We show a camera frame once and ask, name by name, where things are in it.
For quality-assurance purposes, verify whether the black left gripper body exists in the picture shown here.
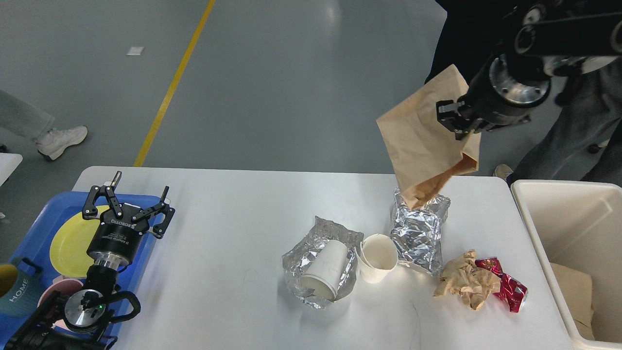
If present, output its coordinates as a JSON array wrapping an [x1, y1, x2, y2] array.
[[86, 203, 149, 266]]

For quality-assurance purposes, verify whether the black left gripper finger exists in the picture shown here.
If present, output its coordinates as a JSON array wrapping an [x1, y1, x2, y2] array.
[[130, 185, 174, 239], [81, 171, 122, 220]]

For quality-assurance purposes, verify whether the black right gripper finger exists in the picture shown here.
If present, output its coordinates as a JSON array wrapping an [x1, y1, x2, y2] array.
[[436, 100, 479, 141]]

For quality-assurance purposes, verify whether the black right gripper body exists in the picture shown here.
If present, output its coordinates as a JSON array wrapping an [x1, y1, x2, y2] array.
[[459, 54, 552, 133]]

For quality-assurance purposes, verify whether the yellow plastic plate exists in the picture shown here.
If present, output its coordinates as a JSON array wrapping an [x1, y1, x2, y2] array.
[[51, 213, 101, 280]]

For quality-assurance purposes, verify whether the brown paper bag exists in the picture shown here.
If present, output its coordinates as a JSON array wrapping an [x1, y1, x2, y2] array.
[[376, 65, 481, 209], [550, 262, 595, 340]]

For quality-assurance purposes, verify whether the pink mug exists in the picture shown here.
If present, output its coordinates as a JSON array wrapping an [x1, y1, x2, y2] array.
[[37, 275, 84, 331]]

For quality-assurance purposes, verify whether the teal green mug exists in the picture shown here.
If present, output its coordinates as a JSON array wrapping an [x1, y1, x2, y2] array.
[[0, 257, 46, 317]]

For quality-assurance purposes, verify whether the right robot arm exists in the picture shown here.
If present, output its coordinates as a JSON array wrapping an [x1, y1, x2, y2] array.
[[433, 0, 621, 140]]

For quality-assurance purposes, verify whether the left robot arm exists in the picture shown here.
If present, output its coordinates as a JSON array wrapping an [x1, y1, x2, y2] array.
[[5, 171, 175, 350]]

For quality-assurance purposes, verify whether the blue plastic tray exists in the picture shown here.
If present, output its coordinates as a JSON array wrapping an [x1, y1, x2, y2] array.
[[0, 192, 159, 350]]

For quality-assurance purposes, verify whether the person in black clothes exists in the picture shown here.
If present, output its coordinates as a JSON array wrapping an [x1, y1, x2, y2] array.
[[425, 0, 516, 83]]

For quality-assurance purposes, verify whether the white side table corner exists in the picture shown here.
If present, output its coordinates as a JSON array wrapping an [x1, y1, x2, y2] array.
[[0, 153, 23, 186]]

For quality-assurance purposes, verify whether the person in grey trousers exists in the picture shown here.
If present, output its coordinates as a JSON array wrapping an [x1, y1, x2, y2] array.
[[494, 58, 622, 186]]

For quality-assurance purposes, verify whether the silver foil bag right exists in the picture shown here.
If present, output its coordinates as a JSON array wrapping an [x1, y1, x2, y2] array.
[[388, 188, 451, 276]]

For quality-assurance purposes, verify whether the person with white sneaker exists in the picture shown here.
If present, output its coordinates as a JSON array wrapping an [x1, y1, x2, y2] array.
[[0, 90, 88, 161]]

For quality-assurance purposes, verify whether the cream plastic bin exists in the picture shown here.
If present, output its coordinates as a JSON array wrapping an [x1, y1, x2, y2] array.
[[511, 180, 622, 350]]

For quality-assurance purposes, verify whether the crumpled brown paper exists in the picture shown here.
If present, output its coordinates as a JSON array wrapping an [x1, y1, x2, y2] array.
[[432, 249, 501, 311]]

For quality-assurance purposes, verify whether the white paper cup upright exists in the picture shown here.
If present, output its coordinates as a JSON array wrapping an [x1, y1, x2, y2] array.
[[355, 233, 398, 284]]

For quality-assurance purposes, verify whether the white paper cup lying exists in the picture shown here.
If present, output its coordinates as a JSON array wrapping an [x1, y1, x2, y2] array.
[[299, 240, 348, 301]]

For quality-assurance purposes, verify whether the red wrapper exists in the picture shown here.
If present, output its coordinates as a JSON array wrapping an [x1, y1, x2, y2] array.
[[475, 257, 528, 313]]

